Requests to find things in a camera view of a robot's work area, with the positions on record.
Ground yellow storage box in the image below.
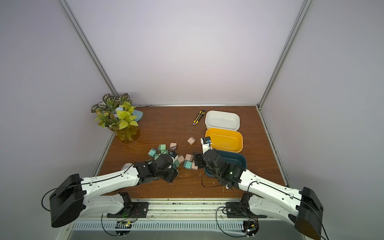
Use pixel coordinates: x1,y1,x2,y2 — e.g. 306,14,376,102
205,128,244,153

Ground teal plug centre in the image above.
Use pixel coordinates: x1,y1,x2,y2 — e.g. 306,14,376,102
183,161,192,170

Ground metal can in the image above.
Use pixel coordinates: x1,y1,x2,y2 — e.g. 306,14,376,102
121,163,133,171

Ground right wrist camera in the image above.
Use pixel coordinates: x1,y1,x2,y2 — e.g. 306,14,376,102
201,137,212,154

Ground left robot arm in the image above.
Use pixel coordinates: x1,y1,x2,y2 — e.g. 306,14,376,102
49,155,179,228

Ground lone pink plug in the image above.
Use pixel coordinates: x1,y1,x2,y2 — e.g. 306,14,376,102
187,137,196,146

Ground pink plug centre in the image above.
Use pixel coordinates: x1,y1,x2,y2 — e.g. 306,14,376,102
185,154,194,162

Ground dark teal storage box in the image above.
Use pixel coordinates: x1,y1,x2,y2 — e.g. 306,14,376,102
205,150,247,179

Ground teal plug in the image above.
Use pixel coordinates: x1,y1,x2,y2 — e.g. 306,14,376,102
148,149,157,158
183,161,192,170

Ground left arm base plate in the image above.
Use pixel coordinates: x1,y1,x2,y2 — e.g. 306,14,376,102
107,202,149,219

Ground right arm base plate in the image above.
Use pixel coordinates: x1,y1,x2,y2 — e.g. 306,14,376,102
222,202,267,219

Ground teal plug left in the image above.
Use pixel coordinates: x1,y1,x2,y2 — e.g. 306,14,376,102
148,149,157,158

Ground artificial plant in amber vase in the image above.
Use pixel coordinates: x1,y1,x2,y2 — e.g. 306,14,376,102
91,93,140,144

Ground light blue oval object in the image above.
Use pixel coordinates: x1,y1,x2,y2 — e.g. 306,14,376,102
132,110,144,122

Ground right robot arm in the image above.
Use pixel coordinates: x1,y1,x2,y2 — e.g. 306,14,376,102
194,150,328,240

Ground white storage box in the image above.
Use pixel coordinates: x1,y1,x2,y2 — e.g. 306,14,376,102
205,111,240,131

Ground green plug upper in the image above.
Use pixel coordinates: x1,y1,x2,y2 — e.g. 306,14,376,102
159,144,167,152

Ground pink plug upper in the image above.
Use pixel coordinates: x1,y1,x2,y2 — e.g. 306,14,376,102
169,143,178,151

